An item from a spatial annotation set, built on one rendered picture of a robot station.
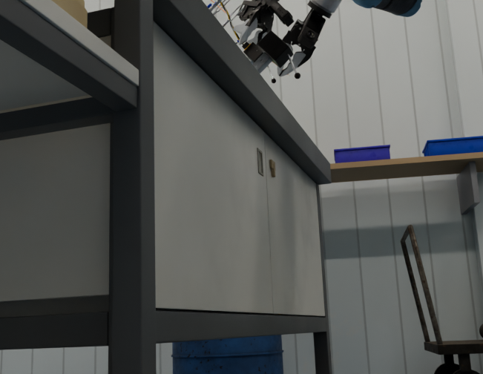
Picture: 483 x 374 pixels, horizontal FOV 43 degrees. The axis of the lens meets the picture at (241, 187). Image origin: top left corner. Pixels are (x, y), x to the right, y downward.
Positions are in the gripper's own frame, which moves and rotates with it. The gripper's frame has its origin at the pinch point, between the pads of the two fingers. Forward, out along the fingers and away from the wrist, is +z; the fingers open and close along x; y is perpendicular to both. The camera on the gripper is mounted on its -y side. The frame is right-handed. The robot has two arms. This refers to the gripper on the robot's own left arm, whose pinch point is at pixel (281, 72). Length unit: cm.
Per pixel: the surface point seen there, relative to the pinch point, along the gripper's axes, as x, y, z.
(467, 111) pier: -119, 190, -2
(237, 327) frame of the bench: -10, -83, 26
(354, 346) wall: -126, 125, 134
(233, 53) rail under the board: 14, -64, -10
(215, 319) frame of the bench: -4, -90, 21
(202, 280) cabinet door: 1, -91, 16
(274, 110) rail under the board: 0.5, -43.5, -0.4
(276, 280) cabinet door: -18, -55, 29
